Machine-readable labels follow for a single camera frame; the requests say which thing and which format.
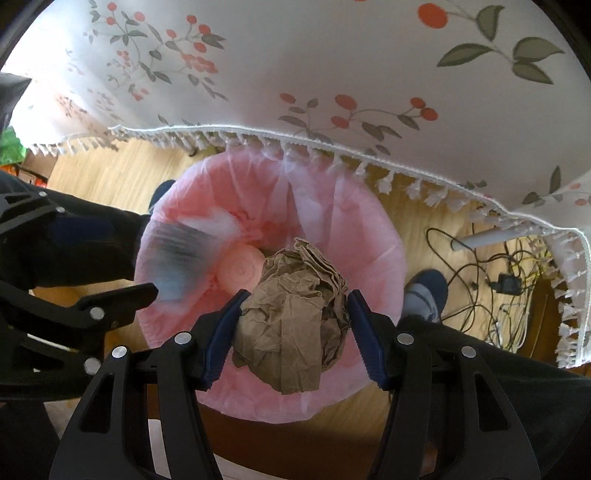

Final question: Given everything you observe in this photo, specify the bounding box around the person's left shoe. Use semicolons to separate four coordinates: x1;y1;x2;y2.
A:
148;179;178;215

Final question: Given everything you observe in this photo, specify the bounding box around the green plastic pack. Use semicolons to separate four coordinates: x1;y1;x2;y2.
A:
0;127;24;167

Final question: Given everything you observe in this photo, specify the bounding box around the grey plastic bag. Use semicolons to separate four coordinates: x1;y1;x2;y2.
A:
147;208;241;303

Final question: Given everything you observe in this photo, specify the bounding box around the person's shoe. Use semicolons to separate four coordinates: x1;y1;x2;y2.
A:
402;270;448;324
148;179;178;215

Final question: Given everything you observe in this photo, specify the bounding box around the floral tablecloth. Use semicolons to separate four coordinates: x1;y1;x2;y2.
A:
0;0;591;370

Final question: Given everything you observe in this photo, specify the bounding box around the person's right leg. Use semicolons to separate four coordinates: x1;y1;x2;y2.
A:
397;316;591;480

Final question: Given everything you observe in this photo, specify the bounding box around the pink lined trash bin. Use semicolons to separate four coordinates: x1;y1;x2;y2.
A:
134;150;408;424

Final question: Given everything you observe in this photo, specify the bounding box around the orange and white pack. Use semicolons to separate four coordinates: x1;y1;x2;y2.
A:
14;166;47;185

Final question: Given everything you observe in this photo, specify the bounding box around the person's right shoe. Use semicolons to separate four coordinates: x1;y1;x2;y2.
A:
402;270;448;324

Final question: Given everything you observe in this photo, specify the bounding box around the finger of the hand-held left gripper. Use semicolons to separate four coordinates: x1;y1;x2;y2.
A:
0;189;122;257
0;282;159;376

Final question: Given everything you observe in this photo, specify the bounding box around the person's left leg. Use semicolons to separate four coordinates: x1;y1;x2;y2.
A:
0;171;148;291

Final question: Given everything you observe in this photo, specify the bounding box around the tangle of black cables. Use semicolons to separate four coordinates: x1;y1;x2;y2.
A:
425;226;555;352

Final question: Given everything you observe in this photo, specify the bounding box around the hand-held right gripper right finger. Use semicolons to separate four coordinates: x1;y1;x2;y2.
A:
346;288;541;480

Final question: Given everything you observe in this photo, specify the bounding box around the person's leg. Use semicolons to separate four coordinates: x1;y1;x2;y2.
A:
397;316;591;480
0;171;148;291

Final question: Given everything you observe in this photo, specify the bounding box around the brown paper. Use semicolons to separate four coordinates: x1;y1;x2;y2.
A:
231;237;349;395

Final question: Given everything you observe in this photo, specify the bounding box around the pink silicone lid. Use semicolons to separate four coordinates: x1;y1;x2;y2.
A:
216;244;266;296

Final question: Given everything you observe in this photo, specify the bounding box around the black power adapter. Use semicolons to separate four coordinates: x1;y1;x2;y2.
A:
490;273;522;295

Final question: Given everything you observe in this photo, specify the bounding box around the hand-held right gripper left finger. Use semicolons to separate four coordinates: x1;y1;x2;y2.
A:
48;288;252;480

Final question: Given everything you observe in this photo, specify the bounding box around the white table leg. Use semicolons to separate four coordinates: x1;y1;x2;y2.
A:
450;228;522;252

